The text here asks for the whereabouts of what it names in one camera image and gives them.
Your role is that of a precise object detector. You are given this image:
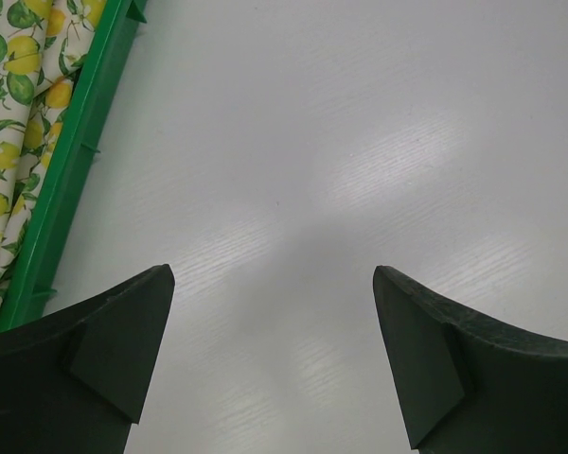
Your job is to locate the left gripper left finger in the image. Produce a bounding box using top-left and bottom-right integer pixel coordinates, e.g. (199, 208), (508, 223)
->
(0, 265), (175, 453)

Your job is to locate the green plastic tray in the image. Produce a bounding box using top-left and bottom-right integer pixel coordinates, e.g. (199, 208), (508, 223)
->
(0, 1), (147, 333)

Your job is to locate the yellow lemon print skirt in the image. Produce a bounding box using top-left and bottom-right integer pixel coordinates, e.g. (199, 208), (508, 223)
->
(0, 0), (106, 311)

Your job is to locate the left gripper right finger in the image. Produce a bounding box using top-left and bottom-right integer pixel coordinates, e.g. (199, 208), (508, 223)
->
(373, 266), (568, 453)

